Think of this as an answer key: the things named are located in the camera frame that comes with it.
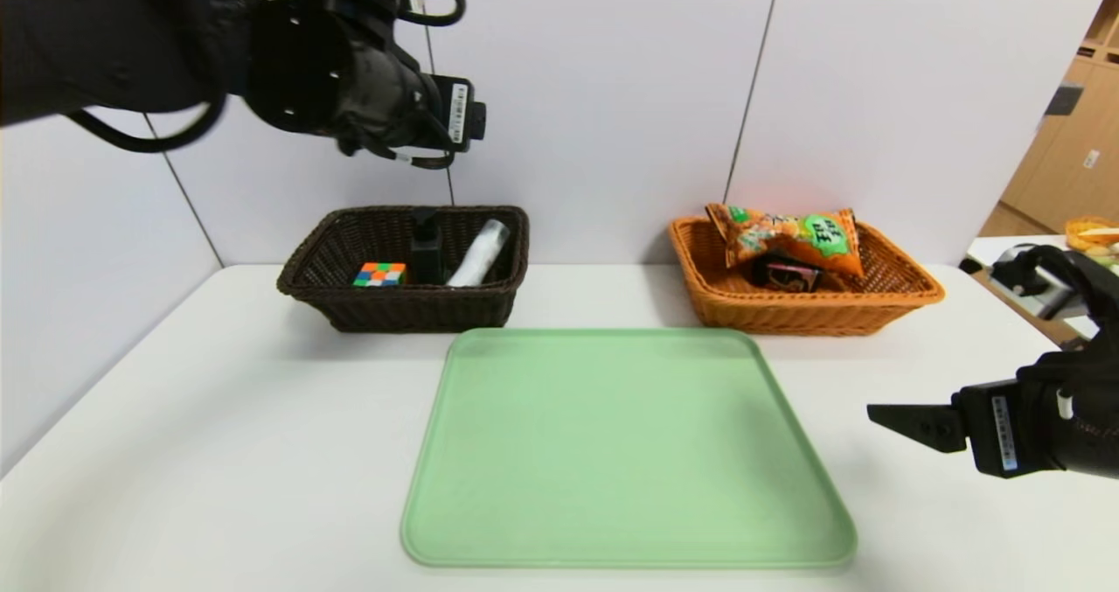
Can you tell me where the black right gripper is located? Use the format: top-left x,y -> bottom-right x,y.
866,364 -> 1119,480

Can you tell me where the black pink gum box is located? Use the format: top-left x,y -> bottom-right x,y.
751,252 -> 824,294

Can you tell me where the orange snack bag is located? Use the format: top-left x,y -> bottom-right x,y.
704,202 -> 865,279

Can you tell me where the white translucent bottle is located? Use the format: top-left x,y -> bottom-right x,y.
445,218 -> 512,289

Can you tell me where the black rectangular box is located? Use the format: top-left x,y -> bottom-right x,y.
407,206 -> 445,286

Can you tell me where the multicoloured puzzle cube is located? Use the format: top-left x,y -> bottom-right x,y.
351,261 -> 408,289

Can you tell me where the orange wicker basket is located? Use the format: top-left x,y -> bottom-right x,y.
668,215 -> 945,338

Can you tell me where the dark brown wicker basket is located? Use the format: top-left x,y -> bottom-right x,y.
277,205 -> 531,334

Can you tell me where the white side table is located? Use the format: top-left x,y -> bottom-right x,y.
965,234 -> 1119,348

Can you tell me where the orange bread item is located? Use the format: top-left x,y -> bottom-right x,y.
1063,215 -> 1119,254

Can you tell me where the light green plastic tray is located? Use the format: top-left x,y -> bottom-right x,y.
400,327 -> 858,570

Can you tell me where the wooden cabinet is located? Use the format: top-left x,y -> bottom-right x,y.
977,0 -> 1119,240

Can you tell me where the thin tagged left arm cable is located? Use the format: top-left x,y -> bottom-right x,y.
365,134 -> 457,171

